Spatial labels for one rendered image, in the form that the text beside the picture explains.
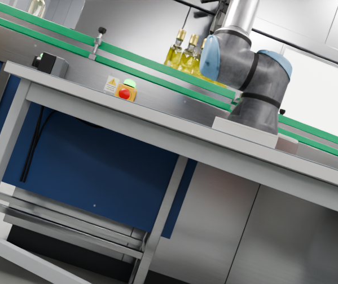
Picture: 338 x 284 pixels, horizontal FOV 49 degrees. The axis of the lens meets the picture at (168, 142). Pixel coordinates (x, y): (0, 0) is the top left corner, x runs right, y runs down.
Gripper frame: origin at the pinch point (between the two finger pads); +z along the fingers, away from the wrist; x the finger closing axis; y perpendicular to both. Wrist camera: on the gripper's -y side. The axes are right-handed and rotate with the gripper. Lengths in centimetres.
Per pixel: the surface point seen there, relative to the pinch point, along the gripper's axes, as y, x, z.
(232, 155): 13, -57, 51
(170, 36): -16.1, 14.8, 4.5
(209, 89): 6.2, -13.8, 27.1
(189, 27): -9.2, 11.8, -1.7
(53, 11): -191, 375, -77
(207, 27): -1.4, 11.9, -5.1
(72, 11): -163, 365, -84
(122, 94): -24, -26, 42
